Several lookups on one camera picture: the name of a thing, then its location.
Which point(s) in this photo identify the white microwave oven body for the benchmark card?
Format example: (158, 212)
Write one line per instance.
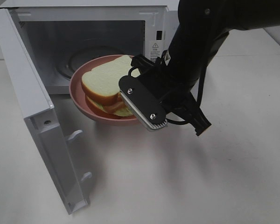
(55, 27)

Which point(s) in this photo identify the pink round plate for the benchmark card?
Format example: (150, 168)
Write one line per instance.
(78, 96)

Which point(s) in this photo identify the white warning label sticker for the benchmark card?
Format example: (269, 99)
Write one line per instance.
(156, 49)

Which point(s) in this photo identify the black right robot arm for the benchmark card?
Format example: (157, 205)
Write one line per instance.
(203, 27)

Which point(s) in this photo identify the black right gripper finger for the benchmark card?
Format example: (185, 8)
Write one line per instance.
(142, 63)
(198, 119)

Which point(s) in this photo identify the glass microwave turntable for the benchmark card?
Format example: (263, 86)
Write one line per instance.
(68, 63)

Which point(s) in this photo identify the white microwave door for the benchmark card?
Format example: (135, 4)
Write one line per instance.
(38, 112)

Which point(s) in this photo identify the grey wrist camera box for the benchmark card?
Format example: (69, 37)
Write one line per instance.
(144, 106)

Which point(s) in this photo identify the white bread sandwich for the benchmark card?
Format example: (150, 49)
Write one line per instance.
(101, 88)

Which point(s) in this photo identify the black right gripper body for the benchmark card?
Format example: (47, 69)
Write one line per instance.
(173, 96)

